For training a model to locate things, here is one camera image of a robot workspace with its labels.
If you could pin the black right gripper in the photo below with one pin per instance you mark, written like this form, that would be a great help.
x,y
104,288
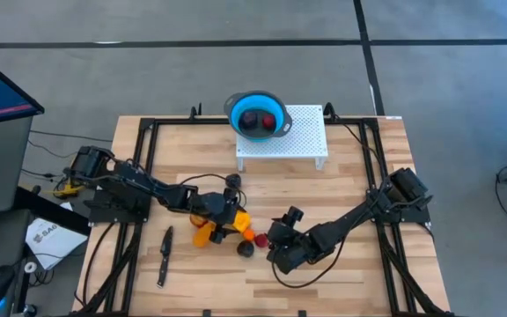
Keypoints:
x,y
302,248

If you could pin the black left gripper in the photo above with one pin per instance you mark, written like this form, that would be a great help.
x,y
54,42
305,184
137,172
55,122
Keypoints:
x,y
211,208

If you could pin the yellow bell pepper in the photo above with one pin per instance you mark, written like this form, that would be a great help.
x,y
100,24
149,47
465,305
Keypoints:
x,y
241,221

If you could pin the red pomegranate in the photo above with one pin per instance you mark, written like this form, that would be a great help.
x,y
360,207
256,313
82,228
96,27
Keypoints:
x,y
261,241

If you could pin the small orange tangerine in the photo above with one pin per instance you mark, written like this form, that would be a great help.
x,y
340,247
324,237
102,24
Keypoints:
x,y
248,235

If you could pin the orange red peach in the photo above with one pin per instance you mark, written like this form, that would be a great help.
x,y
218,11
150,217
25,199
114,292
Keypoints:
x,y
197,221

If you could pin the orange bell pepper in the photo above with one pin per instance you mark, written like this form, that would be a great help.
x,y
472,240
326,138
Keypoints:
x,y
201,238

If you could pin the dark brown round fruit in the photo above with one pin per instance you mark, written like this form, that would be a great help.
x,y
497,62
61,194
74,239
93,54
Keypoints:
x,y
245,249

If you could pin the dark purple round fruit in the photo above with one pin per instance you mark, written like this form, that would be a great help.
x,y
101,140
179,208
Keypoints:
x,y
249,120

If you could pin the teal collapsible bowl grey rim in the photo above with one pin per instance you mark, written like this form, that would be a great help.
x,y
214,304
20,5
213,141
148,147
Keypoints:
x,y
236,114

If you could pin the small red round fruit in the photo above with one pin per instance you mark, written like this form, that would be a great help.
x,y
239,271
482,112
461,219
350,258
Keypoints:
x,y
268,121

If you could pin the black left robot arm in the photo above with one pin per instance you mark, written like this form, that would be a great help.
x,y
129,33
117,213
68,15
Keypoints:
x,y
126,180

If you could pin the black kitchen knife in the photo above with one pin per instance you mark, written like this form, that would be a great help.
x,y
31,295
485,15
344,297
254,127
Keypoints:
x,y
165,246

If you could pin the yellow hand tool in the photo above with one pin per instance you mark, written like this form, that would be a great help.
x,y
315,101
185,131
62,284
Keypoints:
x,y
66,190

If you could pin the white printed paper sheet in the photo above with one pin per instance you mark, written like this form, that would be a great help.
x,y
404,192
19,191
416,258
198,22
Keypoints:
x,y
53,242

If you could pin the white tape roll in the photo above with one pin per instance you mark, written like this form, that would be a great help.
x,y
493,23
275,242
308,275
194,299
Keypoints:
x,y
30,267

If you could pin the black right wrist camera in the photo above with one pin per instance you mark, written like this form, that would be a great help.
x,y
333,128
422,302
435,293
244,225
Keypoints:
x,y
294,216

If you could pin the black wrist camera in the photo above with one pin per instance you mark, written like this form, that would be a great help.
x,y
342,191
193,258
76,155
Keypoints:
x,y
294,216
233,180

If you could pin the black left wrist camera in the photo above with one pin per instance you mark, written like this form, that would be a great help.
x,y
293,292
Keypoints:
x,y
233,180

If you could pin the black aluminium table frame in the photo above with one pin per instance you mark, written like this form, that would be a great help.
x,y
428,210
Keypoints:
x,y
183,120

